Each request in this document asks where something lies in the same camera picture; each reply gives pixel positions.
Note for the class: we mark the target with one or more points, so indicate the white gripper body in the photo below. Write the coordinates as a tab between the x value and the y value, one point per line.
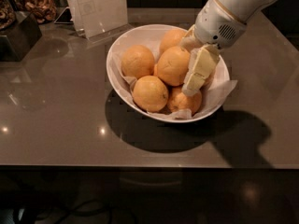
215	24

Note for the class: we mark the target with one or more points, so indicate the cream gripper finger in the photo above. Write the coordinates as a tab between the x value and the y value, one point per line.
202	64
189	41

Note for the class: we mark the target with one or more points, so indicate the orange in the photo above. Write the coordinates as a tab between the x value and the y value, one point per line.
150	94
179	101
170	39
210	78
137	61
172	66

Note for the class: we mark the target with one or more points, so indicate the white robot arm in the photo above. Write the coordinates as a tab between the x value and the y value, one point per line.
243	10

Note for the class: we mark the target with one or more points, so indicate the white oval bowl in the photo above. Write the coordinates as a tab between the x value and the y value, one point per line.
116	78

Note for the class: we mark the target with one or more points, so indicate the orange top back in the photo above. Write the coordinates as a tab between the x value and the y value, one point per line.
170	39

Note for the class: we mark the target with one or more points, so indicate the white paper liner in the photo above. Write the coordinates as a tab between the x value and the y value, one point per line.
219	92

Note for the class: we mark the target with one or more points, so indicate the clear acrylic sign holder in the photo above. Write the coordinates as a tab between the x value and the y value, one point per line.
97	20

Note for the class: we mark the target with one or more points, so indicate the glass jar dried fruit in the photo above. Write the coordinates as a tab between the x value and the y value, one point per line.
44	10

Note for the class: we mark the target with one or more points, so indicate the glass jar left edge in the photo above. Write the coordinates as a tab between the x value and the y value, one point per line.
7	14

